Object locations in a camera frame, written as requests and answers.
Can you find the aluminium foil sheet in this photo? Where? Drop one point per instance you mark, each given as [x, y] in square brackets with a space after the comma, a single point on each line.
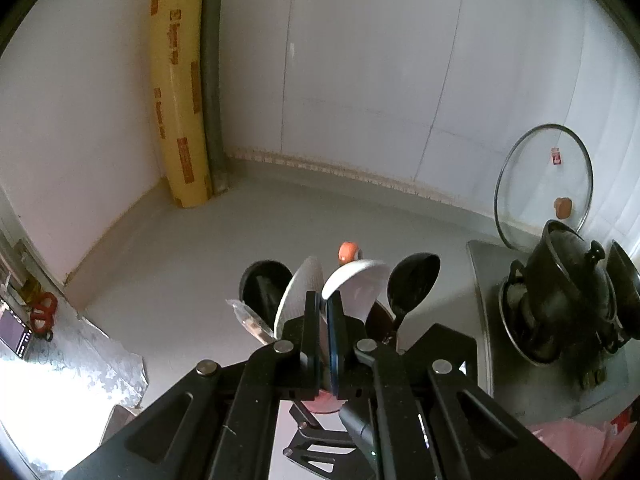
[90, 360]

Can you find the black wok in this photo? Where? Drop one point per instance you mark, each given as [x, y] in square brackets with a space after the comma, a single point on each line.
[625, 280]

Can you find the black plastic spoon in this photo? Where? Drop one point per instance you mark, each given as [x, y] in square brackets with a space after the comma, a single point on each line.
[415, 280]
[260, 285]

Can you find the glass pan lid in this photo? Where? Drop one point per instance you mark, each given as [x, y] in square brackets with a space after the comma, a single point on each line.
[535, 185]

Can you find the black pot with lid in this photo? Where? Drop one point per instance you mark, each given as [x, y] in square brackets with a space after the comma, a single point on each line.
[560, 285]

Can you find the stainless steel gas stove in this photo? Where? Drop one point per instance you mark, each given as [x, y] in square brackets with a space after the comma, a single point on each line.
[485, 310]

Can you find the yellow cling film roll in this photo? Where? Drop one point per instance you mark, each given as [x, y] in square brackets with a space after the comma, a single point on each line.
[180, 110]

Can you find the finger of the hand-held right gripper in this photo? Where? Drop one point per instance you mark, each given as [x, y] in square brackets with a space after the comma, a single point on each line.
[440, 342]
[310, 440]

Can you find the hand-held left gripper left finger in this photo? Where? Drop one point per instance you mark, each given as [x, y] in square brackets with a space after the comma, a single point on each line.
[310, 355]

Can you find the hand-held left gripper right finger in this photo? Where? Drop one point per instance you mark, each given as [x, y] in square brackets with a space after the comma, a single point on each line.
[336, 355]

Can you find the slim printed white spoon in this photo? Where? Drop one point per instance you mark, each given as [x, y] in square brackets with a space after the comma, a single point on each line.
[360, 285]

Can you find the white rice paddle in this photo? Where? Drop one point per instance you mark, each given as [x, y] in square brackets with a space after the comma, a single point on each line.
[300, 290]

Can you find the stove burner pot support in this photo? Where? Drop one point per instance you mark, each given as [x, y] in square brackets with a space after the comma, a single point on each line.
[517, 345]
[617, 340]

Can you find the glass oil bottle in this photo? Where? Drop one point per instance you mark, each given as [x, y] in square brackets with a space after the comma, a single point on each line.
[31, 290]

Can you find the smartphone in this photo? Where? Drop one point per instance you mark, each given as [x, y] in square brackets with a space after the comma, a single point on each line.
[15, 330]

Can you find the metal stove knob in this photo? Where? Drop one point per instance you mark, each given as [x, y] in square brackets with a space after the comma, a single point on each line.
[600, 374]
[587, 380]

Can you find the pink cloth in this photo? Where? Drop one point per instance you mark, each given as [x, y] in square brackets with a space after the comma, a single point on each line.
[590, 440]

